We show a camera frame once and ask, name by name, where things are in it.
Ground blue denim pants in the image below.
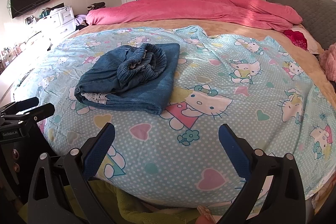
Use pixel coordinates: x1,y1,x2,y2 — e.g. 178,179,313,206
74,43,180,115

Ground person's right hand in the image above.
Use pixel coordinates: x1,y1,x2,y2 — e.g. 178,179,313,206
195,205,221,224

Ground green jacket torso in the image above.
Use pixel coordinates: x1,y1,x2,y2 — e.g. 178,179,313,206
89,180,200,223

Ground white drawer cabinet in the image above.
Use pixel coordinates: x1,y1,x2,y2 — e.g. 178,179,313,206
25,6,76,41

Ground clothes pile by bed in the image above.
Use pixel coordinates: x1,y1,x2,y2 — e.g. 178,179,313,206
75,2,105,30

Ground light blue cartoon bedsheet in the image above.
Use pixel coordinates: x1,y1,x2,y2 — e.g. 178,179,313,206
13,26,335,213

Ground pink fluffy garment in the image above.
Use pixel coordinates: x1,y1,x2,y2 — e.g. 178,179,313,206
319,44,336,82

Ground grey quilted headboard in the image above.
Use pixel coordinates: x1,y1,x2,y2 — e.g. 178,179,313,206
266,0,336,50

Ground pink comforter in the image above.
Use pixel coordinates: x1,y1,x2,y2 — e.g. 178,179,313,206
86,0,302,32

